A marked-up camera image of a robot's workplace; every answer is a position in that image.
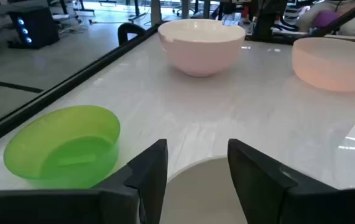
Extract black curved chair back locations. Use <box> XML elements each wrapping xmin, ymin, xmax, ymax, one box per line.
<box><xmin>117</xmin><ymin>22</ymin><xmax>147</xmax><ymax>47</ymax></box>

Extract grey metal post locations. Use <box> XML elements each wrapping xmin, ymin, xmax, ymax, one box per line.
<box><xmin>150</xmin><ymin>0</ymin><xmax>162</xmax><ymax>26</ymax></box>

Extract purple round object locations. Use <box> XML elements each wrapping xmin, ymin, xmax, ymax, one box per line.
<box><xmin>313</xmin><ymin>9</ymin><xmax>341</xmax><ymax>28</ymax></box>

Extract pink deep bowl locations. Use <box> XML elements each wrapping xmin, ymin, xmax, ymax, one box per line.
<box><xmin>157</xmin><ymin>18</ymin><xmax>246</xmax><ymax>78</ymax></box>

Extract black diagonal frame strut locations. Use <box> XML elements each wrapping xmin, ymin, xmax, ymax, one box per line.
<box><xmin>312</xmin><ymin>0</ymin><xmax>355</xmax><ymax>38</ymax></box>

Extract white bowl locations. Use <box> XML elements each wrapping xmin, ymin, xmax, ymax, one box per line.
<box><xmin>160</xmin><ymin>155</ymin><xmax>249</xmax><ymax>224</ymax></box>

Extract black computer tower blue lights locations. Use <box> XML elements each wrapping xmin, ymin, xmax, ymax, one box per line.
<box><xmin>8</xmin><ymin>6</ymin><xmax>60</xmax><ymax>50</ymax></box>

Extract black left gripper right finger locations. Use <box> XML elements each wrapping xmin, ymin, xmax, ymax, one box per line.
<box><xmin>228</xmin><ymin>139</ymin><xmax>355</xmax><ymax>224</ymax></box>

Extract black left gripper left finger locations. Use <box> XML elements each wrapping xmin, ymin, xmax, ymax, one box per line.
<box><xmin>0</xmin><ymin>139</ymin><xmax>168</xmax><ymax>224</ymax></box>

